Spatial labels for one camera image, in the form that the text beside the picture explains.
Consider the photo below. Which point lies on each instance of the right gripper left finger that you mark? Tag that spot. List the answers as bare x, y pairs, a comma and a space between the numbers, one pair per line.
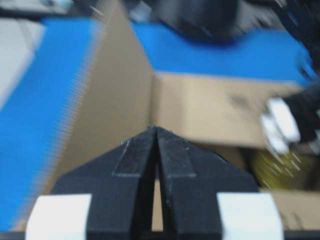
108, 198

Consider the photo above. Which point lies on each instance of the blue table cloth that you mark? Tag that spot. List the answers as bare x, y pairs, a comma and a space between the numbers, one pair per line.
31, 110

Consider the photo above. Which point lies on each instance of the right yellow wire spool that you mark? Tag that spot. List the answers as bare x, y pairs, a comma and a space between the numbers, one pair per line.
290, 171

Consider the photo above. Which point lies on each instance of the brown cardboard box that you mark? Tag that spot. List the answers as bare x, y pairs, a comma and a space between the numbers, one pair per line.
133, 76

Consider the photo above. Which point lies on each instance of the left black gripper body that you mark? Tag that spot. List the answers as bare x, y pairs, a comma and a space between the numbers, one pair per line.
292, 120

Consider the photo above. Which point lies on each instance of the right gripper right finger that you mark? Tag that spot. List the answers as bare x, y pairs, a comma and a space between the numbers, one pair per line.
206, 198

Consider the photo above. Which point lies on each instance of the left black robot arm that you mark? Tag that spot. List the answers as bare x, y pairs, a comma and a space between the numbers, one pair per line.
228, 20

